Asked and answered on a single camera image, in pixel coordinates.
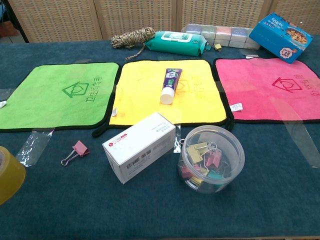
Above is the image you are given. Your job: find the purple toothpaste tube white cap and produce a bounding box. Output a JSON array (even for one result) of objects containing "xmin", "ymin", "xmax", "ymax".
[{"xmin": 159, "ymin": 67, "xmax": 183, "ymax": 105}]

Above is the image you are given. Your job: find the green wet wipes pack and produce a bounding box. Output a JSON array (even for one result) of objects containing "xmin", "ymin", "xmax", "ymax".
[{"xmin": 144, "ymin": 30, "xmax": 210, "ymax": 57}]

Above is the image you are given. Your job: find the yellow microfiber cloth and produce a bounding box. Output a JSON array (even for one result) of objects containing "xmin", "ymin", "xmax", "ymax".
[{"xmin": 91, "ymin": 59, "xmax": 235, "ymax": 138}]

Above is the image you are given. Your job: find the white cardboard box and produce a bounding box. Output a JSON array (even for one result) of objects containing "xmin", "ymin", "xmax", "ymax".
[{"xmin": 101, "ymin": 111, "xmax": 177, "ymax": 185}]

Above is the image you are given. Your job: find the pink binder clip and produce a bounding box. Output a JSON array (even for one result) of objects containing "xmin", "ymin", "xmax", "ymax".
[
  {"xmin": 178, "ymin": 166, "xmax": 195, "ymax": 180},
  {"xmin": 60, "ymin": 140, "xmax": 90, "ymax": 166},
  {"xmin": 203, "ymin": 151, "xmax": 227, "ymax": 168}
]

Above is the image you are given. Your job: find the clear plastic jar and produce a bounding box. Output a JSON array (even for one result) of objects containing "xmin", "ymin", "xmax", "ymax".
[{"xmin": 177, "ymin": 125, "xmax": 245, "ymax": 195}]

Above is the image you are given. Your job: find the teal binder clip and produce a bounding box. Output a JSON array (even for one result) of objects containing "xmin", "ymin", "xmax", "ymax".
[{"xmin": 206, "ymin": 170, "xmax": 226, "ymax": 180}]

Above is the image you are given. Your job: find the striped twine bundle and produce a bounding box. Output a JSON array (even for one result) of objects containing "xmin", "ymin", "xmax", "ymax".
[{"xmin": 111, "ymin": 26, "xmax": 156, "ymax": 61}]

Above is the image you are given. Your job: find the pink microfiber cloth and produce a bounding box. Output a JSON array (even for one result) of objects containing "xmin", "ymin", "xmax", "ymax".
[{"xmin": 212, "ymin": 57, "xmax": 320, "ymax": 125}]

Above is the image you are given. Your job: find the wrapped row of small boxes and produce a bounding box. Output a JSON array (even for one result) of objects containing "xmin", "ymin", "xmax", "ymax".
[{"xmin": 181, "ymin": 23, "xmax": 261, "ymax": 50}]

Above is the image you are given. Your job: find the green microfiber cloth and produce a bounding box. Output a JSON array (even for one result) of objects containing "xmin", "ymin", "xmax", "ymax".
[{"xmin": 0, "ymin": 61, "xmax": 120, "ymax": 133}]

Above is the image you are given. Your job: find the woven folding screen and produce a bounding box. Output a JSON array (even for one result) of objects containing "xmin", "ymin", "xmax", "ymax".
[{"xmin": 7, "ymin": 0, "xmax": 320, "ymax": 43}]

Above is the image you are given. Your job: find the blue cookie box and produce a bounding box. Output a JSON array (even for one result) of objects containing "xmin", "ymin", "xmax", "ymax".
[{"xmin": 248, "ymin": 12, "xmax": 315, "ymax": 65}]

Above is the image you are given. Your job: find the yellow packing tape roll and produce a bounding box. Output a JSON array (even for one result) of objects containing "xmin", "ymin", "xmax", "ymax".
[{"xmin": 0, "ymin": 146, "xmax": 27, "ymax": 206}]

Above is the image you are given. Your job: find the black stand pole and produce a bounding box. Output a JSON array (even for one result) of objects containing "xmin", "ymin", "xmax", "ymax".
[{"xmin": 5, "ymin": 0, "xmax": 30, "ymax": 43}]

